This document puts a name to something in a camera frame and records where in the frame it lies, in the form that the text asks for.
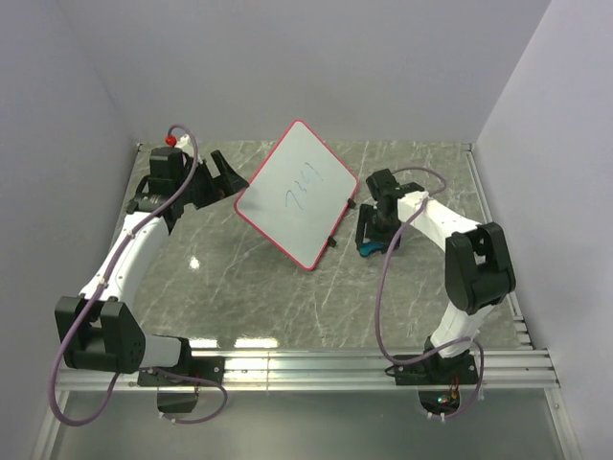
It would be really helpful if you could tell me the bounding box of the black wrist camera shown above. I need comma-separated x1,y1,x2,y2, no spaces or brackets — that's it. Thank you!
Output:
365,169,398,196
149,147,185,180

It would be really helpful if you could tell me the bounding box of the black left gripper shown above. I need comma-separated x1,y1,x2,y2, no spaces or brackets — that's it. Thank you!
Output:
175,150,248,210

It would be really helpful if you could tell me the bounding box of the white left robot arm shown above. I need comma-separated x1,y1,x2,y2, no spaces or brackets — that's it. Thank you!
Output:
55,147,248,385

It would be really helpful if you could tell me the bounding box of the aluminium mounting rail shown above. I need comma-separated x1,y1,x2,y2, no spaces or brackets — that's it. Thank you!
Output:
52,348,561,394

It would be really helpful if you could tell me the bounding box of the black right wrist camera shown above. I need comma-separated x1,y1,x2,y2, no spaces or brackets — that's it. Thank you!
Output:
365,169,398,196

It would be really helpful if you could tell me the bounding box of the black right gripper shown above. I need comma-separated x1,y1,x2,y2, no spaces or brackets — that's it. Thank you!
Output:
353,204,400,255

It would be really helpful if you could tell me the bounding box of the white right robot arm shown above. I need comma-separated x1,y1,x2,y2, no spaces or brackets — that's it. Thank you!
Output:
355,169,516,386

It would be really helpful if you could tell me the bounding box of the blue whiteboard eraser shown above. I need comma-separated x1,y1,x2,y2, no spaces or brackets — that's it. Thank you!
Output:
358,241,388,258

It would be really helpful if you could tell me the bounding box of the red framed whiteboard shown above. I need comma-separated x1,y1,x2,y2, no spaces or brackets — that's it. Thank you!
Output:
235,120,358,270

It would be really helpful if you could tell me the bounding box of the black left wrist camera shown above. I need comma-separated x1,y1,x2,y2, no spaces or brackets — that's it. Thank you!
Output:
149,147,185,180

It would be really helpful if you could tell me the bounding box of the aluminium side rail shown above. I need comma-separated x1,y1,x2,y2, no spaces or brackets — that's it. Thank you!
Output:
463,143,535,350

